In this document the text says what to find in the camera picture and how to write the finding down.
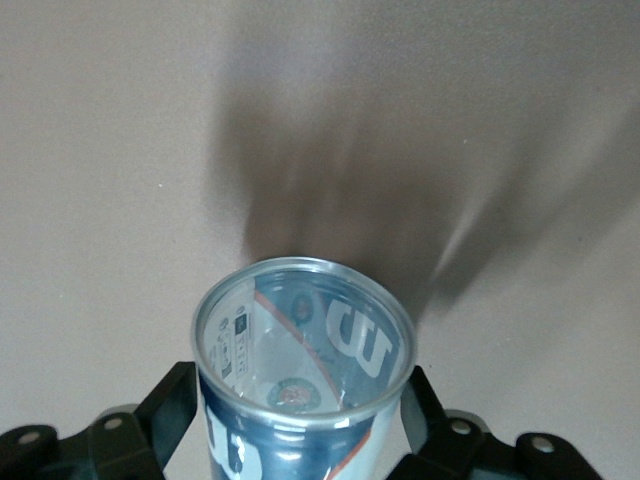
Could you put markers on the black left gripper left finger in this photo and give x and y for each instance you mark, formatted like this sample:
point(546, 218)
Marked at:
point(125, 440)

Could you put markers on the clear tennis ball can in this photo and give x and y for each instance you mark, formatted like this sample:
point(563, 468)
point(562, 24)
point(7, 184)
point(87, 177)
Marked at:
point(300, 350)

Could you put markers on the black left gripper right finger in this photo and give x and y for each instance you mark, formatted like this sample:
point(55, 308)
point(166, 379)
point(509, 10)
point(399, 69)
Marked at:
point(465, 450)

